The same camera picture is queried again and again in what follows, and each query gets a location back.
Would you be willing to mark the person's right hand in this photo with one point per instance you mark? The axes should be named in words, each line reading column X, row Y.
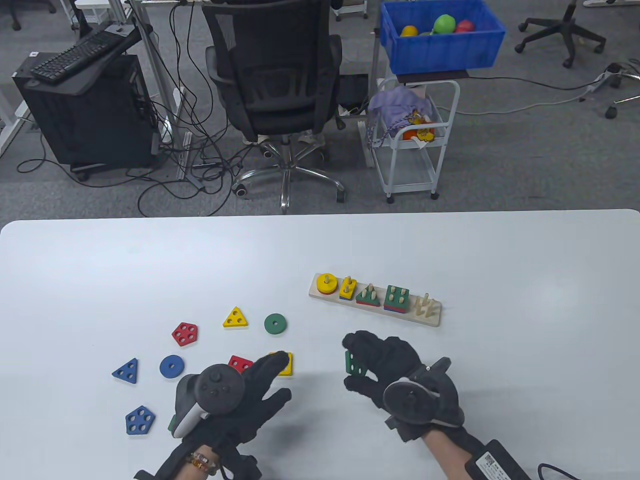
column 390, row 360

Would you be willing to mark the person's left hand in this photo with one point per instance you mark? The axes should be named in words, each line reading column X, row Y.
column 260, row 385

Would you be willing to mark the yellow square block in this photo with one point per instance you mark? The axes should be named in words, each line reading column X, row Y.
column 288, row 369

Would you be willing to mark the red rectangle block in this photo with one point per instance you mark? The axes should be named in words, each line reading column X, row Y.
column 237, row 361

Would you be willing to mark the green pentagon block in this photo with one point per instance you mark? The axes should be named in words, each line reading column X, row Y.
column 348, row 361

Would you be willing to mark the blue square block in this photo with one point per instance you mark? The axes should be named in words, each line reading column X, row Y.
column 395, row 311

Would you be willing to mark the green circle block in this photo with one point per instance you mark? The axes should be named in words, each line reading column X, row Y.
column 270, row 327

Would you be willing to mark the red triangle block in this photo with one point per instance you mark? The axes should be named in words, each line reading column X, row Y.
column 367, row 304

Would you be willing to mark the green square block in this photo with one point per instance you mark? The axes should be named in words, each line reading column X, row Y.
column 397, row 297

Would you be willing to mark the green triangle block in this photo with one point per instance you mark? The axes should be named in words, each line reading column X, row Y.
column 361, row 299

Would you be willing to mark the yellow triangle block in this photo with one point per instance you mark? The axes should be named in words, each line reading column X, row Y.
column 235, row 318

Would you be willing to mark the yellow rectangle block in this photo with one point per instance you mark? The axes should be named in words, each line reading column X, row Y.
column 352, row 290

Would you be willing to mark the red pentagon block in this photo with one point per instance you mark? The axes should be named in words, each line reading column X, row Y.
column 185, row 334

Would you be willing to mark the blue circle block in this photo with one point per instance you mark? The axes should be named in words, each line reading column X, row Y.
column 165, row 371

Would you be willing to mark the yellow circle block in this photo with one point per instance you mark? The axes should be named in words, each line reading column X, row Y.
column 322, row 286

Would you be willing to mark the wooden board with posts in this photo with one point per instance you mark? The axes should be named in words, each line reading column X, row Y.
column 314, row 294

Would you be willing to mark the blue pentagon block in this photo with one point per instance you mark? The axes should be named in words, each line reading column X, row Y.
column 140, row 420

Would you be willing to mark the blue triangle block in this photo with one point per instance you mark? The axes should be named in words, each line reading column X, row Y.
column 126, row 372

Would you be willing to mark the person's left forearm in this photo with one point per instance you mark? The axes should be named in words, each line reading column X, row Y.
column 197, row 476

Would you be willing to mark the grey tracking controller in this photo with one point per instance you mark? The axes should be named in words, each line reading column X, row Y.
column 218, row 389
column 407, row 400

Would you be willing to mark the white metal cart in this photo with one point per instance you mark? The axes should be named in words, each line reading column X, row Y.
column 400, row 144

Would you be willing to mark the orange yellow toy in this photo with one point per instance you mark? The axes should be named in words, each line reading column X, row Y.
column 420, row 131

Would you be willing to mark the purple cloth bag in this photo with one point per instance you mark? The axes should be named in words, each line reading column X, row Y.
column 395, row 102

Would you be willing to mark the black floor box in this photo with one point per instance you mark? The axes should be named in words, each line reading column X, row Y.
column 352, row 92

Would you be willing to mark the dark flat board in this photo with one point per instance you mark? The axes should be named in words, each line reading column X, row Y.
column 432, row 76

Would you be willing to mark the black mesh office chair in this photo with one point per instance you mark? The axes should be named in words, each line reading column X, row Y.
column 275, row 75

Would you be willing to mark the blue plastic crate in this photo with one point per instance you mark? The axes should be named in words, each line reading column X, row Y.
column 440, row 55

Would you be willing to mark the black computer tower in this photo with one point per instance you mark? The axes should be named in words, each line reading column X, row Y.
column 90, row 125

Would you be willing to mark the orange toy fruit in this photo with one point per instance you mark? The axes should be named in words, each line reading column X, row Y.
column 409, row 31

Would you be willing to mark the chair leg with caster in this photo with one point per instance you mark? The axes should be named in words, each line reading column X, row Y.
column 610, row 112

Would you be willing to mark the green toy fruit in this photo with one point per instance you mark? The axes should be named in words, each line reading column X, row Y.
column 444, row 24

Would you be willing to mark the red toy fruit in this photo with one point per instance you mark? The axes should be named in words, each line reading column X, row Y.
column 465, row 26

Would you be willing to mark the white power strip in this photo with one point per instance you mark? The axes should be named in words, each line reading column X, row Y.
column 602, row 80

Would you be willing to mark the small white cart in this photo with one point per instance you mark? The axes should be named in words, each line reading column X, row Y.
column 350, row 6

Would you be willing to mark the black swivel office chair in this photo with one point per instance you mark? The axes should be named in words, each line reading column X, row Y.
column 567, row 25

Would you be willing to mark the black keyboard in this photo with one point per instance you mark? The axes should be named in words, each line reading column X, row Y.
column 75, row 52

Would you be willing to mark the black chair base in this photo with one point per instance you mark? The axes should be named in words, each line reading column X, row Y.
column 16, row 15

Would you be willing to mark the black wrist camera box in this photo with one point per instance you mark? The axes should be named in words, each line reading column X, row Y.
column 492, row 465

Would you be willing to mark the white desk frame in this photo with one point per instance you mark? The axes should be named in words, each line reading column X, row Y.
column 184, row 150

